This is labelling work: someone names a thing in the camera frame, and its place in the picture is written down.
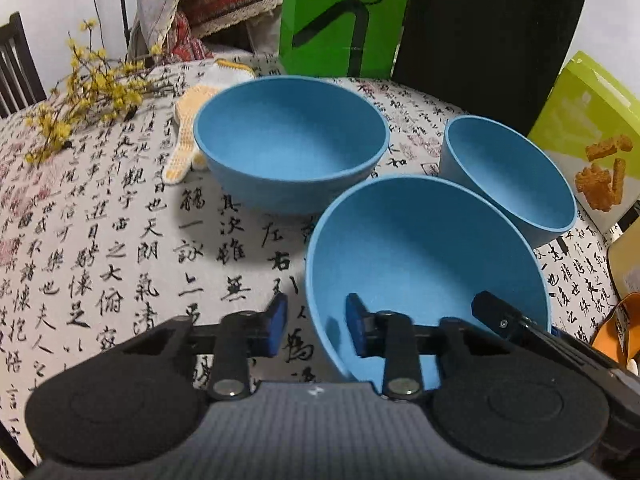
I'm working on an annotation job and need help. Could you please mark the blue bowl front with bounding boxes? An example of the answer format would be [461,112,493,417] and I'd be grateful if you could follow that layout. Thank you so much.
[305,174,551,387]

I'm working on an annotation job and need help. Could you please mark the blue bowl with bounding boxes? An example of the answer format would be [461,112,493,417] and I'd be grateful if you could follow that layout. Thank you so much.
[194,76,390,216]
[305,174,551,387]
[439,115,578,248]

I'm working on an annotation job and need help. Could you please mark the calligraphy print tablecloth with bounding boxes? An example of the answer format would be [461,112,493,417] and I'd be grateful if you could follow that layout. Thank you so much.
[0,52,622,461]

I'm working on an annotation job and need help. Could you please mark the yellow dotted work glove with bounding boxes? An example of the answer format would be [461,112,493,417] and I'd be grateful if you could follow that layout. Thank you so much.
[162,60,256,185]

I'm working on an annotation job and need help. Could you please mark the green snack box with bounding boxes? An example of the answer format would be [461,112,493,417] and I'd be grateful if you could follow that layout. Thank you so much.
[528,51,639,232]

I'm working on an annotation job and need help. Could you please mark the yellow flower branches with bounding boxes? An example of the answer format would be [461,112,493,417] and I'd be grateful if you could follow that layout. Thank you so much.
[25,18,171,166]

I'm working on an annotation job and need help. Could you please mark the black paper bag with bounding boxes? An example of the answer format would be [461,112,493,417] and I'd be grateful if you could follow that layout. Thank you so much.
[393,0,585,134]

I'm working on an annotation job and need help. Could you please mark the green paper shopping bag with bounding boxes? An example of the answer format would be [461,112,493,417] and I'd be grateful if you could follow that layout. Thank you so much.
[279,0,408,79]

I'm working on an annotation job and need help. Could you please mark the dark wooden chair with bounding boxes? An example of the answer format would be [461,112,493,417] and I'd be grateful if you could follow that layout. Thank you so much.
[0,12,47,118]

